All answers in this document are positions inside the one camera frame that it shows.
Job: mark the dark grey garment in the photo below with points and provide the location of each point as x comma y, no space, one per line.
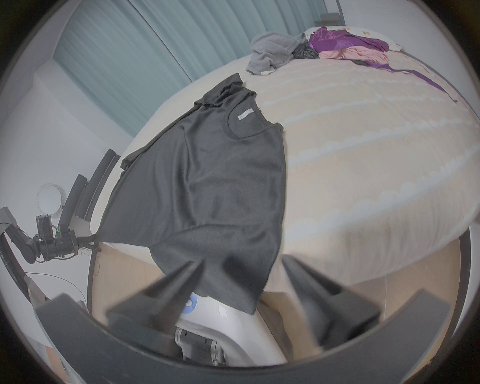
362,63

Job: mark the purple garment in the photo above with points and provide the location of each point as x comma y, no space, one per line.
337,39

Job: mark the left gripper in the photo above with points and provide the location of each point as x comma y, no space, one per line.
65,243

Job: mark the black garment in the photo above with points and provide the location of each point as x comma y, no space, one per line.
305,52

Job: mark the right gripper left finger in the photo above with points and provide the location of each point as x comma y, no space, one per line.
150,318

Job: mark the white printed pillow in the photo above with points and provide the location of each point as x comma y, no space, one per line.
393,45

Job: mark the blue-green curtain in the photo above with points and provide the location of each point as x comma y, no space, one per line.
112,75
225,30

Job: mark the grey bedside table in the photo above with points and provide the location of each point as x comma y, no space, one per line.
330,18

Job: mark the black T-shirt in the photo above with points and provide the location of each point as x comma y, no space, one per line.
206,187

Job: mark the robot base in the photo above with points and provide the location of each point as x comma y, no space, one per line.
232,330

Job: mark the black dressing table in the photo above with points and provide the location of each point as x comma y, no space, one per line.
75,195

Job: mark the pink garment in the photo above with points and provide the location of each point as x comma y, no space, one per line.
356,54

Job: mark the bed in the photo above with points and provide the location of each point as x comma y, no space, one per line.
356,150

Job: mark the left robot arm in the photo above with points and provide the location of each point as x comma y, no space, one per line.
26,247

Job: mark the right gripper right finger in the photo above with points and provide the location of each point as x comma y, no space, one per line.
337,318

